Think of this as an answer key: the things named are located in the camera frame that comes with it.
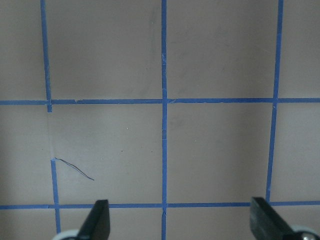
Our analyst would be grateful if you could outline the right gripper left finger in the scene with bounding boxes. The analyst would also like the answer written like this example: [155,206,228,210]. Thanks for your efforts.
[77,199,111,240]

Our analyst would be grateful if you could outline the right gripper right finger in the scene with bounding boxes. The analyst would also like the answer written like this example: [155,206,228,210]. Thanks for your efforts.
[249,197,300,240]

